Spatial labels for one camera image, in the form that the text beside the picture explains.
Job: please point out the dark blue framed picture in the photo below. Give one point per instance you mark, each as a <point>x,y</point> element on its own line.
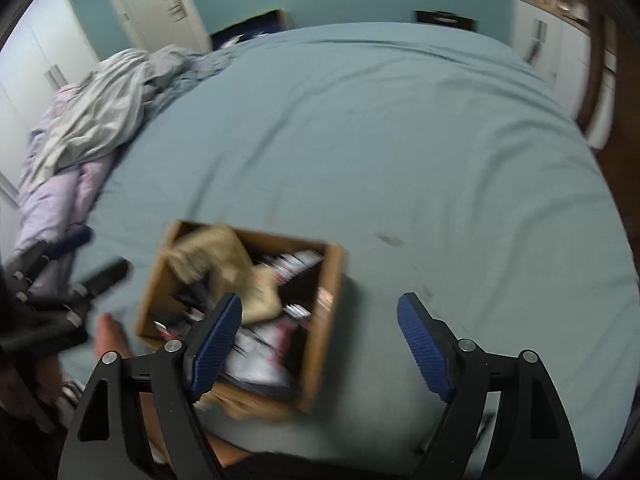
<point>268,23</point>

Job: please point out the black packets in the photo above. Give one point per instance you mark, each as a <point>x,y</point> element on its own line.
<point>260,358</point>

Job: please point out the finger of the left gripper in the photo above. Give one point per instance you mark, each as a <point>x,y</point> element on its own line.
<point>76,238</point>
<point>103,280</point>

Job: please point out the white cabinet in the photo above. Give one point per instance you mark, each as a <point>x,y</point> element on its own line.
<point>554,37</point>

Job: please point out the person's left hand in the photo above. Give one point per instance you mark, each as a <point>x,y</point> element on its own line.
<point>45,379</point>

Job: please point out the grey crumpled blanket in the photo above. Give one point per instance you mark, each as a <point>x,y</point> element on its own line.
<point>87,121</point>

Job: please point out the black box behind bed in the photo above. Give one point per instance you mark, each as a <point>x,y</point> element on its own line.
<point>446,19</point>

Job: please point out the lilac duvet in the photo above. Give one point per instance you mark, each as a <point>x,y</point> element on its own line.
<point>66,199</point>

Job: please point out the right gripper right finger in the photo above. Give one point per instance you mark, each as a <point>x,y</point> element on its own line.
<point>532,437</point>

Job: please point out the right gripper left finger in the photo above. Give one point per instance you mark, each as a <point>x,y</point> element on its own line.
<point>107,437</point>

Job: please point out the brown wooden chair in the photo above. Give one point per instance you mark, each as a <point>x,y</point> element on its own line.
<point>618,158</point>

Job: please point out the large beige snack packet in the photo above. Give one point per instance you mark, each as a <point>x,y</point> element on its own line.
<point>216,252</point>

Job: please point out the white wardrobe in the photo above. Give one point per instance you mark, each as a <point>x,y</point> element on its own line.
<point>46,50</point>

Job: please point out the white door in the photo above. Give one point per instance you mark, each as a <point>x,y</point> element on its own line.
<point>153,24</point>

